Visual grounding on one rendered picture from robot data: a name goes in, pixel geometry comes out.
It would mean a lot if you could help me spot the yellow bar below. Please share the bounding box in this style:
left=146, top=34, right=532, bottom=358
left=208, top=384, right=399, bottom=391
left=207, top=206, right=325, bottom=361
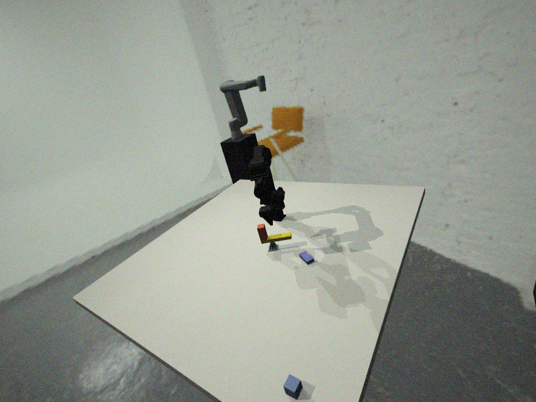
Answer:
left=257, top=224, right=292, bottom=244

